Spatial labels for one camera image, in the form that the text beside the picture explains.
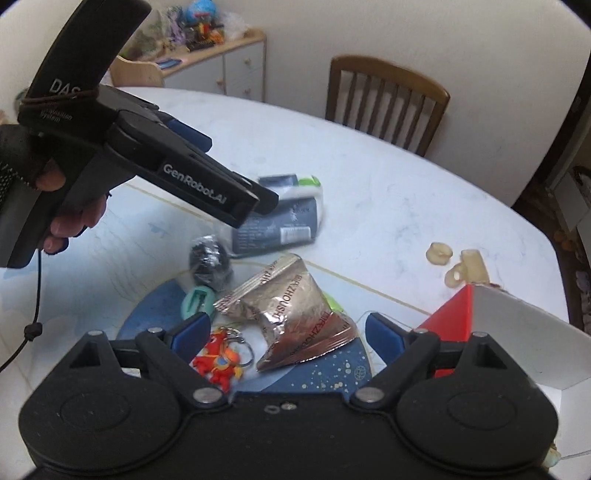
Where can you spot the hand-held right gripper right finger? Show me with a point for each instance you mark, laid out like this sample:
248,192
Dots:
383,334

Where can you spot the blue globe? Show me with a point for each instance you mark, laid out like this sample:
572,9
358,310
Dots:
199,10

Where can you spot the printed table mat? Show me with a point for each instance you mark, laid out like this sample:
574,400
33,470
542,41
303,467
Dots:
115,240

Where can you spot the white wooden sideboard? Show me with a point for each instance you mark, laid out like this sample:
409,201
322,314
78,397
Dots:
240,69

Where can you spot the pile of small toys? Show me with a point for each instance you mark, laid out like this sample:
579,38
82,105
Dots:
157,27

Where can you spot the beige block piece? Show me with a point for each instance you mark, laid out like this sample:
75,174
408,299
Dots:
475,265

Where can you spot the white green packet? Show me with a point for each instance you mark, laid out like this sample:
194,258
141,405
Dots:
304,181

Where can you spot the dark tissue pack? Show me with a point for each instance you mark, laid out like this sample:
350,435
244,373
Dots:
295,221

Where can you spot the metallic foil snack packet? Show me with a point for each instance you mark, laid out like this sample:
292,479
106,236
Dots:
295,318

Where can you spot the black item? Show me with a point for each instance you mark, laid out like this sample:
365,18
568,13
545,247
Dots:
210,261

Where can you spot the red shoe box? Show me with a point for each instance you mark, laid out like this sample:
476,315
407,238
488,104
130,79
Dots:
508,341

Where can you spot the clear plastic bag on sideboard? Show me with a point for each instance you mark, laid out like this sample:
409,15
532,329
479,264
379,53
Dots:
234,24

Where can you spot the dark wooden slatted chair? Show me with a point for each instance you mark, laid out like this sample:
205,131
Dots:
388,69

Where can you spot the person's left hand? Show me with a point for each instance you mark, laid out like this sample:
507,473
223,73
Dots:
51,177

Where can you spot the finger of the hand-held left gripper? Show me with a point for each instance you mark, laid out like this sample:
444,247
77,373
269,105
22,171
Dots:
194,180
194,136

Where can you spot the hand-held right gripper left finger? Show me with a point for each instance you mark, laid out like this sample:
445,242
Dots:
191,332

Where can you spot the light wooden seat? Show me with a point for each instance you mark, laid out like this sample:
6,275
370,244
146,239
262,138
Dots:
136,71

